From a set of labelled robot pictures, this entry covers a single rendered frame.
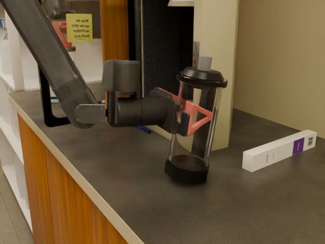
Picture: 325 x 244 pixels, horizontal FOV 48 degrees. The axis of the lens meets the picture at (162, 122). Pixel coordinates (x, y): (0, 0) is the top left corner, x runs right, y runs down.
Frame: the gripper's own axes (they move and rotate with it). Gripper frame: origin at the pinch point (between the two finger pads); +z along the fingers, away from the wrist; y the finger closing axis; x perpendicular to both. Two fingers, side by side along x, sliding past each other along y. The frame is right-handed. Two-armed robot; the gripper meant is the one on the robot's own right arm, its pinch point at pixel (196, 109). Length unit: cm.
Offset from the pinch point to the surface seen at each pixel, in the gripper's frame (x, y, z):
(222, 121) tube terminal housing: 6.7, 10.3, 17.6
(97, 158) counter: 19.1, 21.5, -12.7
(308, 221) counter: 14.3, -25.7, 9.9
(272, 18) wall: -22, 29, 49
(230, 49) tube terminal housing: -12.4, 11.1, 16.7
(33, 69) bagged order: 20, 148, -2
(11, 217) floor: 120, 161, -10
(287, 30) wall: -19, 22, 49
